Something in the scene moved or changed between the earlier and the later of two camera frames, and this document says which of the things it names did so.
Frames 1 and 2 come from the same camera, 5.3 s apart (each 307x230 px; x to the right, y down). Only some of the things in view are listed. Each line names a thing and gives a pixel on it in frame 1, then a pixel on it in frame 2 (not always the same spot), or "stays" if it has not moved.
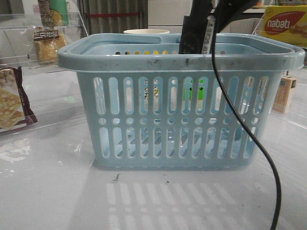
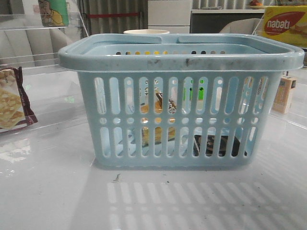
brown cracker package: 15,109 stays
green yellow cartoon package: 54,13 stays
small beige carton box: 282,100 stays
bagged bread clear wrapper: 47,41 -> 158,109
